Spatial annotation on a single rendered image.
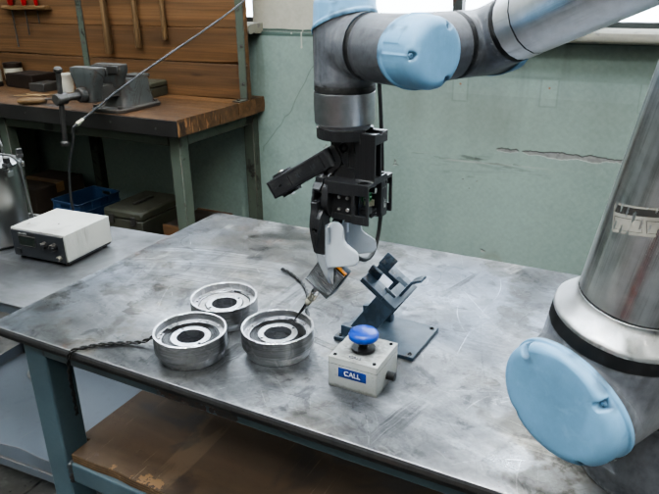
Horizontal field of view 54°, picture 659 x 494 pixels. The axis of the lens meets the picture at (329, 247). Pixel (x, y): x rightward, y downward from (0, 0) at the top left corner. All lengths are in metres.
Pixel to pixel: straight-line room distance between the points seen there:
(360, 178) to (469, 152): 1.66
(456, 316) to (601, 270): 0.54
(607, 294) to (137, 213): 2.43
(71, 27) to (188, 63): 0.66
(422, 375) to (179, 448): 0.49
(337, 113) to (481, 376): 0.40
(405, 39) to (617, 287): 0.31
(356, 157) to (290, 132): 1.94
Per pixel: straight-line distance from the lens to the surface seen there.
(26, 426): 1.96
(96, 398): 1.99
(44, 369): 1.16
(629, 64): 2.31
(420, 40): 0.67
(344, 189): 0.80
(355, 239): 0.88
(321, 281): 0.89
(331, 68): 0.77
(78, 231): 1.65
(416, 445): 0.79
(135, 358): 0.98
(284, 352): 0.90
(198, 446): 1.20
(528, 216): 2.45
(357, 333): 0.85
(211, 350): 0.92
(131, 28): 3.02
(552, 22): 0.72
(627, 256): 0.53
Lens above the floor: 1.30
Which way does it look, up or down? 22 degrees down
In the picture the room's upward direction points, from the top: 1 degrees counter-clockwise
